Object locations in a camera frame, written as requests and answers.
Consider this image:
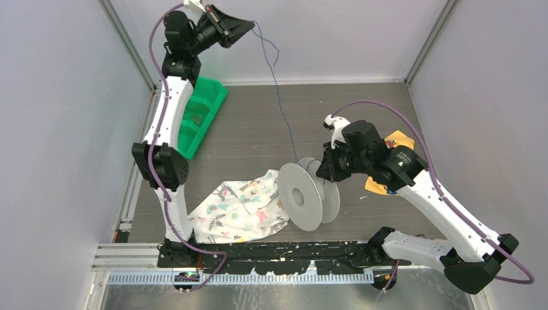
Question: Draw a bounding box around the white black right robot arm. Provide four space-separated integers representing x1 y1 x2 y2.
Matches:
316 115 519 295

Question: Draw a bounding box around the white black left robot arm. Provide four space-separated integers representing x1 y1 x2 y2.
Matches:
131 1 255 267

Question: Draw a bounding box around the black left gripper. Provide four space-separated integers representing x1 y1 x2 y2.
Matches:
189 5 257 56

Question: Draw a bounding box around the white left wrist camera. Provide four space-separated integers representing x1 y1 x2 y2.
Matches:
182 0 206 15

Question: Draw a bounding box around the white perforated cable spool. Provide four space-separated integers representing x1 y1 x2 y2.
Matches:
277 157 341 231

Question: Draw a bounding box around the green plastic divided bin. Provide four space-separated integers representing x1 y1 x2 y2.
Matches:
177 77 228 160

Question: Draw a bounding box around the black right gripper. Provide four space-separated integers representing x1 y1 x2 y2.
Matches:
317 138 370 182

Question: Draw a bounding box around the yellow printed cloth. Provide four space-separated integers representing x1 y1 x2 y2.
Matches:
364 130 416 196

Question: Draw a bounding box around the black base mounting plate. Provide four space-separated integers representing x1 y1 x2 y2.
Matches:
156 240 394 275

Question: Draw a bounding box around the blue cable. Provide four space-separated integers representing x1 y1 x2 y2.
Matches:
251 20 333 185

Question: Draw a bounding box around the white patterned cloth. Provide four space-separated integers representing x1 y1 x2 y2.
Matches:
189 169 289 244

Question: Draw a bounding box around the aluminium frame rail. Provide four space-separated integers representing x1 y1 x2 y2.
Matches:
91 243 160 271

